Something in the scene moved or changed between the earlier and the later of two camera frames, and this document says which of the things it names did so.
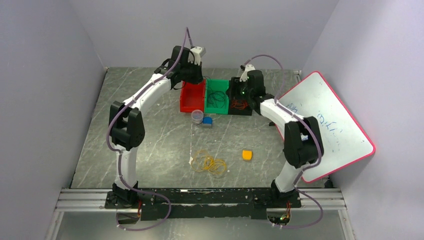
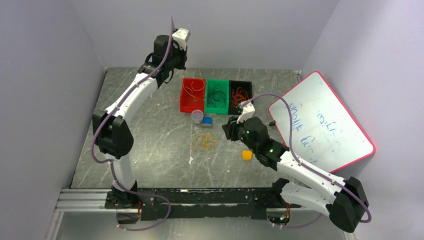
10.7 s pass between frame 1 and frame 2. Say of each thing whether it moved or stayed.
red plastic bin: stayed
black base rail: stayed
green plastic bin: stayed
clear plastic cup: stayed
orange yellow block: stayed
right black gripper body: moved
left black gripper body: moved
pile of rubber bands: moved
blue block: stayed
